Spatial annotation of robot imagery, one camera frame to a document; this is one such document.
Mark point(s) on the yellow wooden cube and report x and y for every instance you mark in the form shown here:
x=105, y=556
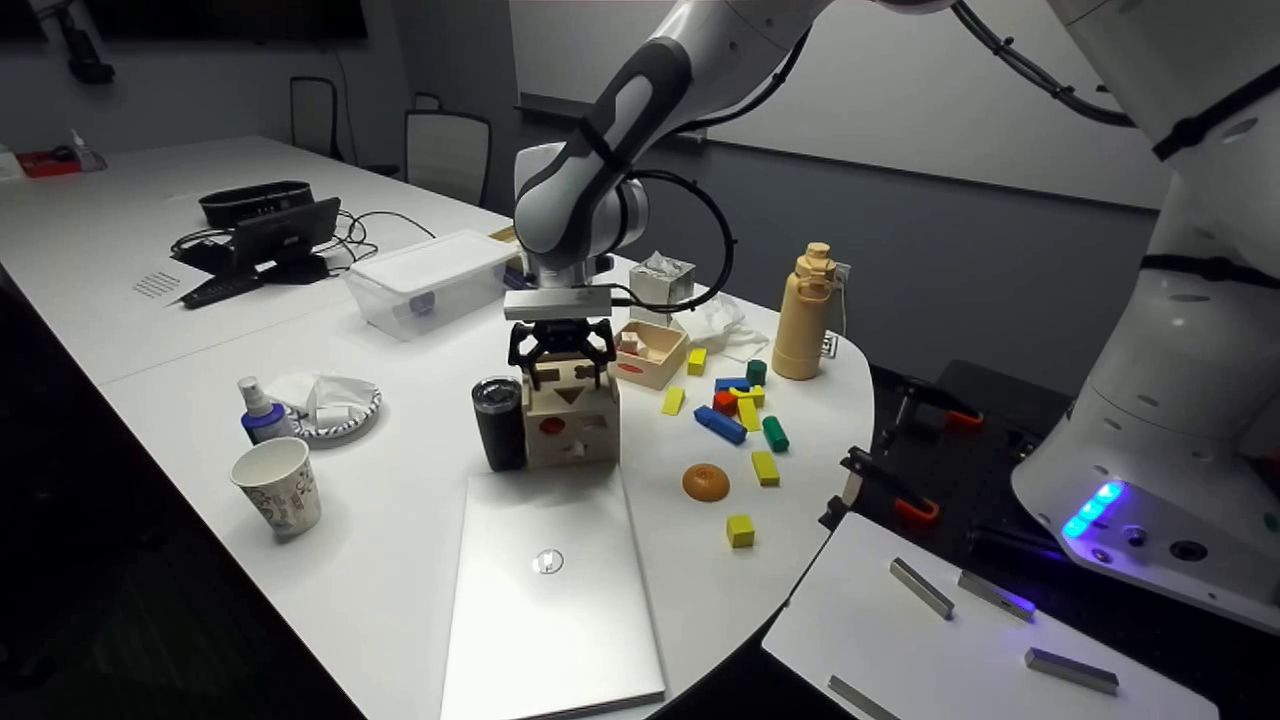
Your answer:
x=740, y=531

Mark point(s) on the paper plate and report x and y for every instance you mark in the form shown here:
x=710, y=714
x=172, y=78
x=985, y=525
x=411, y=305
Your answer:
x=345, y=425

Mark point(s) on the office chair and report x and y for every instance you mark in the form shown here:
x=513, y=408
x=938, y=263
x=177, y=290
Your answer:
x=314, y=115
x=447, y=155

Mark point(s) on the silver laptop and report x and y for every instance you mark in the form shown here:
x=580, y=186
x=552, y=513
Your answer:
x=550, y=590

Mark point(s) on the black oval speaker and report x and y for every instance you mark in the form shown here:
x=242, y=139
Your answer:
x=255, y=200

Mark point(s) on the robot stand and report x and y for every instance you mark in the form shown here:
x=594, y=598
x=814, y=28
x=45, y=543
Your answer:
x=990, y=480

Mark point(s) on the whiteboard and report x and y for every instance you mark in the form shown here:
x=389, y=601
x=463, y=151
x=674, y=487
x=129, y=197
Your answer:
x=900, y=90

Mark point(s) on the black tablet on stand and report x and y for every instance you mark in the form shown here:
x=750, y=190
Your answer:
x=285, y=235

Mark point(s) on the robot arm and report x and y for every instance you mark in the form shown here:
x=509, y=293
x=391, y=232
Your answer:
x=1180, y=380

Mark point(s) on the tan water bottle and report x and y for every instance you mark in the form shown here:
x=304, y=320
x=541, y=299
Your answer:
x=802, y=320

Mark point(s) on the wooden shape sorter box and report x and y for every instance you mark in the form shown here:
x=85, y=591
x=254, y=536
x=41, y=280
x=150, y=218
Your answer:
x=572, y=432

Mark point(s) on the yellow wooden block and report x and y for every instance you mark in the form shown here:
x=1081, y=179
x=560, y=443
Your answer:
x=749, y=412
x=765, y=468
x=696, y=361
x=673, y=401

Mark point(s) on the crumpled white tissue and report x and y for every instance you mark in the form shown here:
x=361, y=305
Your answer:
x=320, y=392

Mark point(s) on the grey metal bar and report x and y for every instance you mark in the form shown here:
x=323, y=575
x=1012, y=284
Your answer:
x=1070, y=671
x=860, y=698
x=995, y=595
x=922, y=588

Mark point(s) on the white board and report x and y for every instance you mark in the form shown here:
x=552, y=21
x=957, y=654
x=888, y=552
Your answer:
x=960, y=650

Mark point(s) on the small spray bottle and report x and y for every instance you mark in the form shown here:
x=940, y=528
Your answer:
x=262, y=418

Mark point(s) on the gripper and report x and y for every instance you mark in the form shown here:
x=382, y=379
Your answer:
x=563, y=332

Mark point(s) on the red wooden block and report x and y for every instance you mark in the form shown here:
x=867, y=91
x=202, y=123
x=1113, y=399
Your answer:
x=724, y=403

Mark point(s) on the printed paper sheet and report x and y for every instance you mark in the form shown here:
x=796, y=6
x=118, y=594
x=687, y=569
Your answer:
x=158, y=285

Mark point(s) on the long blue wooden block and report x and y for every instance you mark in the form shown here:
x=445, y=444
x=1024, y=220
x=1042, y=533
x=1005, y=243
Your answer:
x=720, y=425

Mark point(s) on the red flat packet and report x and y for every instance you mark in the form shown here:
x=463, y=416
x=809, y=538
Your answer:
x=48, y=163

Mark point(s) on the orange wooden dome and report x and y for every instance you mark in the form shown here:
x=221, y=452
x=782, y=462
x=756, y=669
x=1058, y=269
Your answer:
x=706, y=482

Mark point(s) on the printed paper cup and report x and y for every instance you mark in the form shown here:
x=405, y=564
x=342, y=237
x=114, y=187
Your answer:
x=280, y=490

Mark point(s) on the black remote control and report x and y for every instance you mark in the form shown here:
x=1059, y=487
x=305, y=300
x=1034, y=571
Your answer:
x=220, y=290

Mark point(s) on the black orange clamp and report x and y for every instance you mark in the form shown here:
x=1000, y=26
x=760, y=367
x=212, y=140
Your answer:
x=890, y=490
x=935, y=405

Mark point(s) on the clear plastic container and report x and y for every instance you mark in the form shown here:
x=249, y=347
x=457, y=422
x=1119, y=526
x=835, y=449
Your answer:
x=430, y=280

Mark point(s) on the silver tissue box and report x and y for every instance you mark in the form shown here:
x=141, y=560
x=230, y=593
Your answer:
x=660, y=283

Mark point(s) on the wall screen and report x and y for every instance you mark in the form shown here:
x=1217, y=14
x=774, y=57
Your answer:
x=230, y=18

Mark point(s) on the black tumbler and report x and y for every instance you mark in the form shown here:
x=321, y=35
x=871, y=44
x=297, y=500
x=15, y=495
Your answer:
x=499, y=425

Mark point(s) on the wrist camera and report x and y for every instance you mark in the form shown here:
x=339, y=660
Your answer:
x=556, y=303

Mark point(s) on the small open wooden tray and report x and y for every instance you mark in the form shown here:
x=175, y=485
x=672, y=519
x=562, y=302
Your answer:
x=650, y=362

